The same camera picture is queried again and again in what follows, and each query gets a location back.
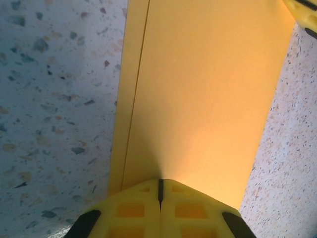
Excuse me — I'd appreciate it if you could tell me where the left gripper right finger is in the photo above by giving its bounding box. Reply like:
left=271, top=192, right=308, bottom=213
left=160, top=178, right=256, bottom=238

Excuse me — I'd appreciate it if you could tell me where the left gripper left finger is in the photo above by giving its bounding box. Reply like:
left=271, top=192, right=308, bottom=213
left=70, top=178, right=161, bottom=238

